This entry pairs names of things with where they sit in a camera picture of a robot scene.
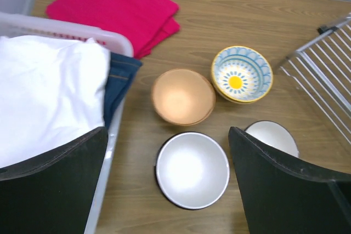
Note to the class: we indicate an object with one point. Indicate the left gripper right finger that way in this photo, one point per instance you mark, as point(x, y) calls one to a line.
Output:
point(284, 194)

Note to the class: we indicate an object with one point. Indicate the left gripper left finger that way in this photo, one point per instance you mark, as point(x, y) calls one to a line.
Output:
point(53, 192)

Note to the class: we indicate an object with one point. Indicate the teal white bowl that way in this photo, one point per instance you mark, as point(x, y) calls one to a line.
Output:
point(274, 135)

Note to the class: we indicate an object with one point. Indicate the white floral bowl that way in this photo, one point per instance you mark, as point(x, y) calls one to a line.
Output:
point(227, 98)

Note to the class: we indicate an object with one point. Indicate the cream striped bowl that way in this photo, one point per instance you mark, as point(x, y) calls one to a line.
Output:
point(242, 74)

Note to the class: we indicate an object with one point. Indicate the plain beige bowl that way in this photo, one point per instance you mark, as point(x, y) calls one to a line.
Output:
point(182, 79)

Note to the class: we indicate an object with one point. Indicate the beige bowl with drawing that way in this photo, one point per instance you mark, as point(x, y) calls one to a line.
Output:
point(182, 108)

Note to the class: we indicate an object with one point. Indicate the white cloth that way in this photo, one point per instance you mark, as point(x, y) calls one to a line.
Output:
point(52, 92)

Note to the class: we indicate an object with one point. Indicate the navy blue garment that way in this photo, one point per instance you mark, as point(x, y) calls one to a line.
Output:
point(123, 70)

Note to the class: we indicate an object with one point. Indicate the white laundry basket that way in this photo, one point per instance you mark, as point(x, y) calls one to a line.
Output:
point(16, 25)

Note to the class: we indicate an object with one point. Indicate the red folded cloth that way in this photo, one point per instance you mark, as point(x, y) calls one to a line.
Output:
point(146, 23)

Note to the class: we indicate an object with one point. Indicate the wire dish rack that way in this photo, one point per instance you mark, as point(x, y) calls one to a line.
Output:
point(321, 69)

